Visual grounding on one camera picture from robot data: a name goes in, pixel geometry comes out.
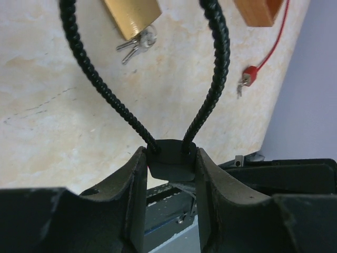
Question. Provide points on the wooden compartment tray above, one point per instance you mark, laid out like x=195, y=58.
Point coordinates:
x=259, y=13

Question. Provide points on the red cable lock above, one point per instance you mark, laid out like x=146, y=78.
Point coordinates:
x=249, y=75

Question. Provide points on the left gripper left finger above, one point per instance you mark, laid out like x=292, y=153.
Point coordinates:
x=108, y=217

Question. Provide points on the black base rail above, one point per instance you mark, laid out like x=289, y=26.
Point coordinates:
x=170, y=208

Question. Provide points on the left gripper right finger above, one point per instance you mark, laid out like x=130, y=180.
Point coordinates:
x=236, y=218

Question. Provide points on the brass padlock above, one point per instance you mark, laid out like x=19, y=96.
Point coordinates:
x=133, y=16

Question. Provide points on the silver key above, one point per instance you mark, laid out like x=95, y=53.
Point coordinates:
x=241, y=88
x=141, y=43

